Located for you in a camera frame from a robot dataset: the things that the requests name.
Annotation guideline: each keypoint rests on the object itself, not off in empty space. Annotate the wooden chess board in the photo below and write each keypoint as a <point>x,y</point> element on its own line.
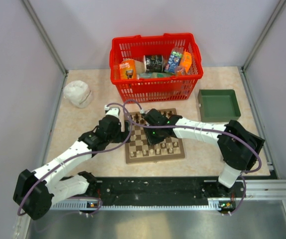
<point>138,150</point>

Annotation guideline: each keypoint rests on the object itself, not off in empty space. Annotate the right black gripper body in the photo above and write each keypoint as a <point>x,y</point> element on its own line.
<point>154,137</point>

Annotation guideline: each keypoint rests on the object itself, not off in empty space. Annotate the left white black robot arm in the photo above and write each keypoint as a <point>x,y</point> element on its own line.
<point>36,191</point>

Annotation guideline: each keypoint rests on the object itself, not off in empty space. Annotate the orange razor package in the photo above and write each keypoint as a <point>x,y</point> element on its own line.
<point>127,70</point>

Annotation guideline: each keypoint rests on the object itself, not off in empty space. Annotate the black printed can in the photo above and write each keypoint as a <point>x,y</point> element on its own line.
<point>153,63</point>

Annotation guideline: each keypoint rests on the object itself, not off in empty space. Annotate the black stand block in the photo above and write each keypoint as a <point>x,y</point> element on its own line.
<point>256,143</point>

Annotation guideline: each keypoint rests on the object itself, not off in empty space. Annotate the white crumpled cloth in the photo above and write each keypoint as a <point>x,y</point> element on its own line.
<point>78,94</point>

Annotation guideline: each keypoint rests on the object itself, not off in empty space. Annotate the black mounting base rail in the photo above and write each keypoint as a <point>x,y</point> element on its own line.
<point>160,191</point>

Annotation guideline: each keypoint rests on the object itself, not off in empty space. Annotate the green plastic tray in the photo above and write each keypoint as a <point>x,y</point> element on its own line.
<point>218,105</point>

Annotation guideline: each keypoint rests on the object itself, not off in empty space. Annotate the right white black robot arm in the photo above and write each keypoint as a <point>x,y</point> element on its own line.
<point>239,148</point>

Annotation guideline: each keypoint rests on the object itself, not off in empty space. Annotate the red plastic shopping basket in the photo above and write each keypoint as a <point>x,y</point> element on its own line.
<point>156,89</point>

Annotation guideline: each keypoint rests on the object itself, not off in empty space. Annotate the green pouch package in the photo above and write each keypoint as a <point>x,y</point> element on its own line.
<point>153,75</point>

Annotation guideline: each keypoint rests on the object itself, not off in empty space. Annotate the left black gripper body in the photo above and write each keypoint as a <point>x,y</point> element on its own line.
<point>119,137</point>

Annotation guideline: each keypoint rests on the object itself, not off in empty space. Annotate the orange carton package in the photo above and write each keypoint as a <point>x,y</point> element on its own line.
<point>184,65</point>

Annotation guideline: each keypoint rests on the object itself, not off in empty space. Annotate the blue snack package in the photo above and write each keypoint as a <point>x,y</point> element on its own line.
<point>174,60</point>

